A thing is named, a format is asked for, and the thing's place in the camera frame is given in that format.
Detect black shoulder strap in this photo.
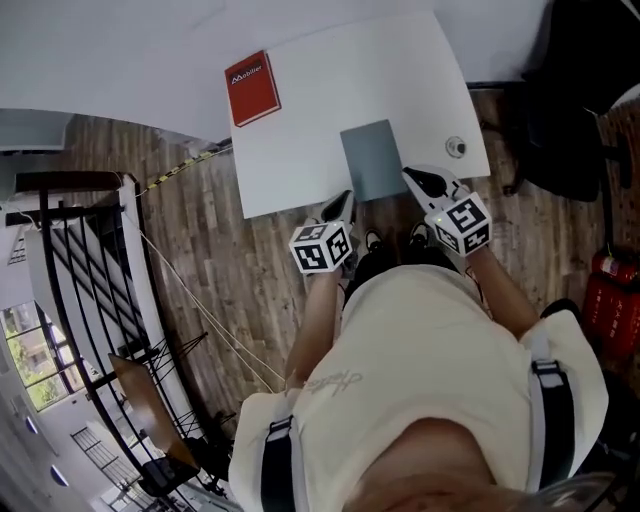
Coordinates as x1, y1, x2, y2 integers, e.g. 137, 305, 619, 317
261, 415, 297, 512
530, 358, 577, 492

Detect white cable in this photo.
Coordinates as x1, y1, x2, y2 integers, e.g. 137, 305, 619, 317
134, 219, 291, 394
134, 219, 284, 397

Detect person's right sneaker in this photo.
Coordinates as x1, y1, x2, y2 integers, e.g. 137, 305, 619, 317
408, 222, 432, 250

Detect red book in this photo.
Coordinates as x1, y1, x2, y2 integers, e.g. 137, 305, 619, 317
223, 49, 283, 129

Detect white staircase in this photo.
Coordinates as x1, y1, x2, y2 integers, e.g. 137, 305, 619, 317
19, 214, 151, 361

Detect yellow black striped tape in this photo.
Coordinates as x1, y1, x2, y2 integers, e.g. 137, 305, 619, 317
144, 144, 235, 191

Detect person's face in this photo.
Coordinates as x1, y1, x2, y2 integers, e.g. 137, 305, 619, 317
357, 418, 539, 512

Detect red extinguisher box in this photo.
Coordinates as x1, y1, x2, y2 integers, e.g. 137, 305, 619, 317
581, 274, 640, 362

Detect red fire extinguisher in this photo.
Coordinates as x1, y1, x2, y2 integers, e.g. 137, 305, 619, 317
591, 251, 640, 286

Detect small black chair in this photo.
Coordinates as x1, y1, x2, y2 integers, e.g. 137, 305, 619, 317
136, 457, 202, 497

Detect cream t-shirt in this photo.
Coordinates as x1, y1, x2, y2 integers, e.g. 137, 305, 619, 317
228, 263, 610, 512

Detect person's left forearm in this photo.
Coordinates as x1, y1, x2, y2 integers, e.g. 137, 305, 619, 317
283, 268, 347, 397

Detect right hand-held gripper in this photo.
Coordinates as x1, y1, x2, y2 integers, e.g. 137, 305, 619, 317
401, 164, 494, 258

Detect black metal railing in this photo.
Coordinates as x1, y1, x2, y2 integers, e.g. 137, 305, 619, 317
13, 171, 236, 512

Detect brown wooden table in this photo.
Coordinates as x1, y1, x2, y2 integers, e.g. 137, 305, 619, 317
108, 353, 201, 472

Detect black office chair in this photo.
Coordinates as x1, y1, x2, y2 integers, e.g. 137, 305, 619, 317
503, 0, 640, 202

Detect person's right forearm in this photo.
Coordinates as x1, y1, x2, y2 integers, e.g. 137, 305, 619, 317
465, 247, 542, 342

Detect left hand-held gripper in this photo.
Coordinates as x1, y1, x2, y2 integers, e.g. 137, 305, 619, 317
288, 190, 357, 275

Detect person's black trousers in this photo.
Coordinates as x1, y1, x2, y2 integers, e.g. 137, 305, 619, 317
343, 243, 464, 304

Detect window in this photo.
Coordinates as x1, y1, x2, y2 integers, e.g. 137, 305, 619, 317
2, 301, 87, 414

